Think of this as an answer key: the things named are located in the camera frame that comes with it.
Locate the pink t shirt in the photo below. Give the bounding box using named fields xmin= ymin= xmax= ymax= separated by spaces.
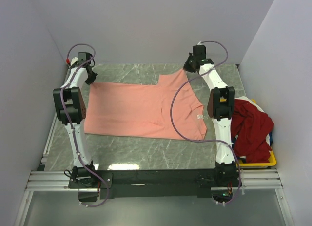
xmin=84 ymin=69 xmax=207 ymax=141

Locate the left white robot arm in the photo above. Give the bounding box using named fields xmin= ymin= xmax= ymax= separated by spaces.
xmin=53 ymin=52 xmax=98 ymax=188

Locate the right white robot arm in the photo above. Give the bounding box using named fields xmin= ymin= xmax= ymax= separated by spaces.
xmin=183 ymin=43 xmax=237 ymax=186

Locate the red t shirt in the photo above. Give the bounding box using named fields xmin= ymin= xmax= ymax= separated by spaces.
xmin=230 ymin=98 xmax=275 ymax=163

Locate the blue t shirt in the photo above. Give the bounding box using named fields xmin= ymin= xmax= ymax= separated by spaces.
xmin=231 ymin=130 xmax=273 ymax=148

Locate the black base beam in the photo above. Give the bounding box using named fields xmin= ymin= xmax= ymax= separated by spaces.
xmin=68 ymin=169 xmax=241 ymax=203

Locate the yellow plastic bin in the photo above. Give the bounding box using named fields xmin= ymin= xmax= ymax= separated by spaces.
xmin=220 ymin=98 xmax=277 ymax=167

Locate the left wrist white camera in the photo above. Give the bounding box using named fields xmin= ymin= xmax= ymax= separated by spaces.
xmin=66 ymin=57 xmax=79 ymax=66

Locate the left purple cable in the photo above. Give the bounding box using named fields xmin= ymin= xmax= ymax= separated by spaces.
xmin=60 ymin=43 xmax=110 ymax=208

